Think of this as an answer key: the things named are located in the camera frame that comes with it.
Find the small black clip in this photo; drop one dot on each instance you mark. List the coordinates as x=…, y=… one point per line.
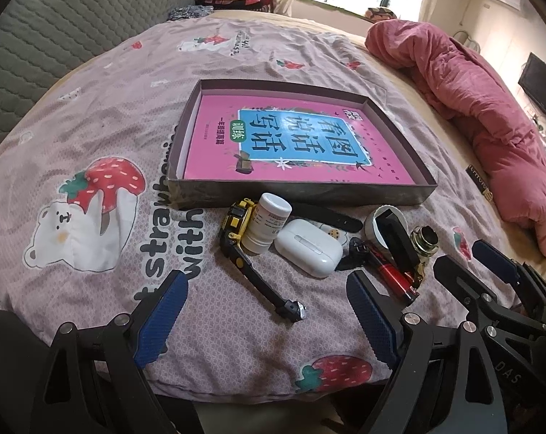
x=356, y=251

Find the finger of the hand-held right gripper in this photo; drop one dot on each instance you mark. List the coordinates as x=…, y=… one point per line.
x=496, y=260
x=462, y=280

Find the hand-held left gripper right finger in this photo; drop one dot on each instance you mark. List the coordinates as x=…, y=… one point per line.
x=372, y=316

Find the metal threaded fitting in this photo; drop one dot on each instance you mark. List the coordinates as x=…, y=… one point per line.
x=424, y=239

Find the white metal chair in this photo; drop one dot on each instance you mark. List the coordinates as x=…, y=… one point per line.
x=465, y=38

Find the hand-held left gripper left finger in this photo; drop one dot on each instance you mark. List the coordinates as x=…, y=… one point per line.
x=162, y=316

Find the grey shallow cardboard box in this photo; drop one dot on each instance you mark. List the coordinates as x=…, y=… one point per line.
x=300, y=195

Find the floral cushion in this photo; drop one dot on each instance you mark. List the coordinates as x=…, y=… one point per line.
x=380, y=12

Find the dark patterned cloth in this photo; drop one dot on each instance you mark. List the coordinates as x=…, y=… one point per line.
x=184, y=12

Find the white earbuds case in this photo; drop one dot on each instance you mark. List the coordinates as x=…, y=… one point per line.
x=306, y=246

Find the pink quilt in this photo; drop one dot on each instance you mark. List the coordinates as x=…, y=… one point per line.
x=471, y=99

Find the white round lid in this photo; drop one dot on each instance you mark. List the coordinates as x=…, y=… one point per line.
x=373, y=228

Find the red and black box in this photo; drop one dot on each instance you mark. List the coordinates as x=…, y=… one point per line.
x=392, y=280

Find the strawberry print blanket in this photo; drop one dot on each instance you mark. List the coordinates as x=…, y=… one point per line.
x=119, y=122

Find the white pill bottle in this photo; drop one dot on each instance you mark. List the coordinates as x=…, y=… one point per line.
x=266, y=226

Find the grey quilted headboard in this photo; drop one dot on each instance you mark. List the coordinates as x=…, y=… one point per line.
x=51, y=45

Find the pink and blue book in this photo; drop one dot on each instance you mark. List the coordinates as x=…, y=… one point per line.
x=300, y=144

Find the black television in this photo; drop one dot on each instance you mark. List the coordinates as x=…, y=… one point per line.
x=541, y=81

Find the black and gold tag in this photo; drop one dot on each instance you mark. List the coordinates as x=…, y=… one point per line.
x=478, y=178

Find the yellow and black wristwatch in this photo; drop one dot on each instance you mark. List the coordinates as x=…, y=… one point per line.
x=234, y=226

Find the black box with gold foil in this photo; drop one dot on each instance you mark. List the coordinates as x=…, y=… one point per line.
x=397, y=242

